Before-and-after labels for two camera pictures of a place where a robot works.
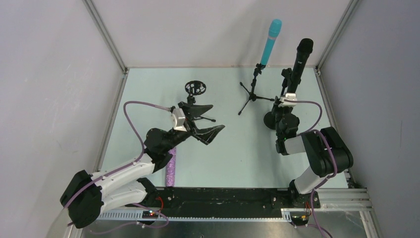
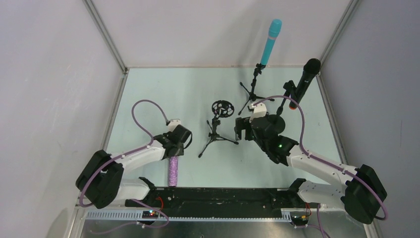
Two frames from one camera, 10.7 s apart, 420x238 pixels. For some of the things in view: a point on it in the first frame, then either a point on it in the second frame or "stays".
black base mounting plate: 230,201 stays
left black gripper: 189,125 -> 174,151
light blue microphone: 275,27 stays
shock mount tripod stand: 195,88 -> 221,108
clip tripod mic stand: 252,97 stays
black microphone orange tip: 305,48 -> 311,68
